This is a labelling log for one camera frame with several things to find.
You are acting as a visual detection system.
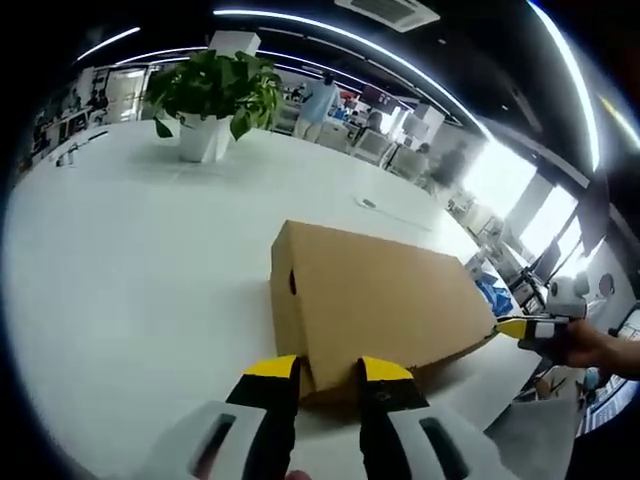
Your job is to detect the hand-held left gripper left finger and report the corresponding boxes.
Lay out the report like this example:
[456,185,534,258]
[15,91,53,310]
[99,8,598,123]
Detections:
[128,352,302,480]

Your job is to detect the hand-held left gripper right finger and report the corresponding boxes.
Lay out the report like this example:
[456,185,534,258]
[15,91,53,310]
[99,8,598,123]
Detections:
[355,354,510,480]

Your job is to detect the blue white soft packet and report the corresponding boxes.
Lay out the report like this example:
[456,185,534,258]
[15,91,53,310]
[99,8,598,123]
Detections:
[473,277,515,315]

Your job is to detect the brown cardboard shoe box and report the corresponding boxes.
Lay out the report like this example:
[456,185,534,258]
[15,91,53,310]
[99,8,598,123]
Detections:
[269,218,496,406]

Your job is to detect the person's right hand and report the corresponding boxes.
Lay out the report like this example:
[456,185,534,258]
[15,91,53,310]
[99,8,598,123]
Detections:
[558,320,615,369]

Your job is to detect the blue display board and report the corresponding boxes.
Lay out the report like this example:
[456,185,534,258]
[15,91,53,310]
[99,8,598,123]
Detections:
[574,364,639,441]

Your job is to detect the ceiling light strip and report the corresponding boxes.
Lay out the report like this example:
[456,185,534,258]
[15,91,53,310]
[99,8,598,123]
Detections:
[527,0,601,171]
[74,25,142,64]
[213,8,494,139]

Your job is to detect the white mesh office chair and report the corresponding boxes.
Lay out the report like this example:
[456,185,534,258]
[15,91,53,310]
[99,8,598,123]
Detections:
[352,127,396,161]

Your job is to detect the white plant pot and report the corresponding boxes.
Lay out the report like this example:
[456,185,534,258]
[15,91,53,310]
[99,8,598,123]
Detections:
[178,112,234,164]

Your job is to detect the thin black and white tool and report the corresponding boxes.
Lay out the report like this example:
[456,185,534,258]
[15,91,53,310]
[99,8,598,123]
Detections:
[54,130,110,169]

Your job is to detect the ceiling air vent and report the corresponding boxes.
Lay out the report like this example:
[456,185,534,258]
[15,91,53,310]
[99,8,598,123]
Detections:
[333,0,441,34]

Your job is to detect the green leafy plant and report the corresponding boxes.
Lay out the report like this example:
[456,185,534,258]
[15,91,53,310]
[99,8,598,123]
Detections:
[144,49,284,141]

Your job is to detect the white square pillar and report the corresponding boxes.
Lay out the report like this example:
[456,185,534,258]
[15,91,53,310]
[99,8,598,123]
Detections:
[208,30,261,56]

